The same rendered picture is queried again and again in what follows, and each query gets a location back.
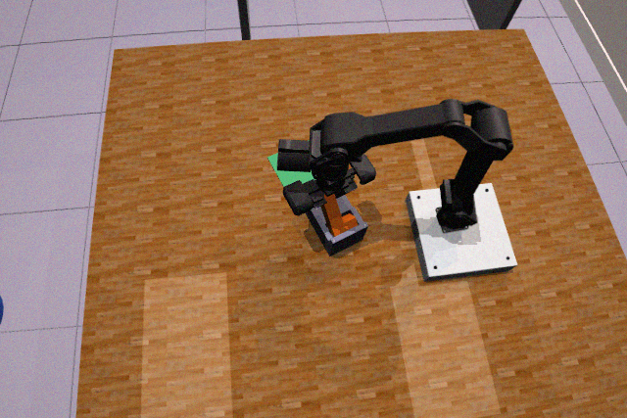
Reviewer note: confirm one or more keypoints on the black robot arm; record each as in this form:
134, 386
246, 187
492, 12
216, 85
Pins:
342, 138

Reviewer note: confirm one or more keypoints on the orange block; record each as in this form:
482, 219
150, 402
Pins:
336, 223

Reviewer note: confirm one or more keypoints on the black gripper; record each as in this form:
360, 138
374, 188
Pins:
303, 197

